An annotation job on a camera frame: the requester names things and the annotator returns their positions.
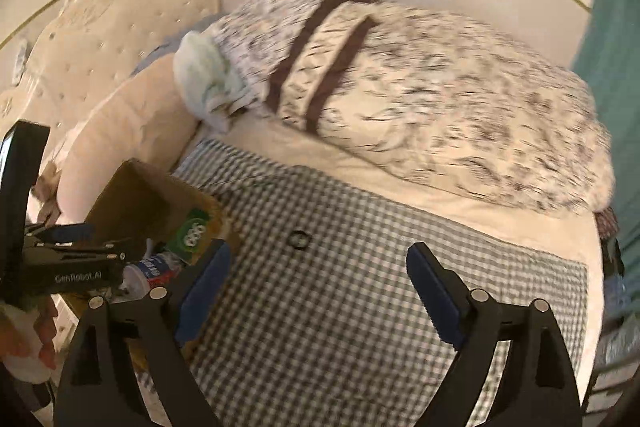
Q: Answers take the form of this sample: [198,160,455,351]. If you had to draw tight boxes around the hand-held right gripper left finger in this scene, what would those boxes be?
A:
[52,238,232,427]

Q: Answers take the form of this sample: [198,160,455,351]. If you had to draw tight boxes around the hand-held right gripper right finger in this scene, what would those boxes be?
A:
[405,242,583,427]

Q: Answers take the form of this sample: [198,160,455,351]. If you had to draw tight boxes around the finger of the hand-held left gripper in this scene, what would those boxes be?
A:
[29,238,147,259]
[27,221,99,244]

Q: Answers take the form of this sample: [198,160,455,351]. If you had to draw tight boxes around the clear plastic water bottle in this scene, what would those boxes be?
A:
[122,249,186,303]

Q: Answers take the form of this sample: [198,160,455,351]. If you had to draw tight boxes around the green medicine box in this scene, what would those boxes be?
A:
[162,207,211,265]

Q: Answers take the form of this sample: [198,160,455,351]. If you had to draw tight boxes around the brown cardboard box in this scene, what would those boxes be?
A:
[65,159,241,363]

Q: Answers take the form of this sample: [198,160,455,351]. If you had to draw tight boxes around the person's left hand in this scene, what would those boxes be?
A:
[0,294,59,371]

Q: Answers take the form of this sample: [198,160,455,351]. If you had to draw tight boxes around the brown plush toy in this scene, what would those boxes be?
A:
[30,167,63,218]

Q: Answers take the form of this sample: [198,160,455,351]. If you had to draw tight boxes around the green checked cloth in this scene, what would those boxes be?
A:
[135,139,588,427]

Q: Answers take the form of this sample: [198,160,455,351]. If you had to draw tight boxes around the beige pillow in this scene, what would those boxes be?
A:
[57,54,198,225]

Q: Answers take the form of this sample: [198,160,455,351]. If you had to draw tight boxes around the floral print duvet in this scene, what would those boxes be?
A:
[207,0,616,220]

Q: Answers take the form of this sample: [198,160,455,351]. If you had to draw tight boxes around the cream tufted headboard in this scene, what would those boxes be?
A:
[0,0,221,168]

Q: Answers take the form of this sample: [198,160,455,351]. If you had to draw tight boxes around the light green towel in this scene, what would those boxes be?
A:
[172,31,256,132]

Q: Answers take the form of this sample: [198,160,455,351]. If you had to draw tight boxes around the teal curtain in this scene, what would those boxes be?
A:
[570,0,640,228]

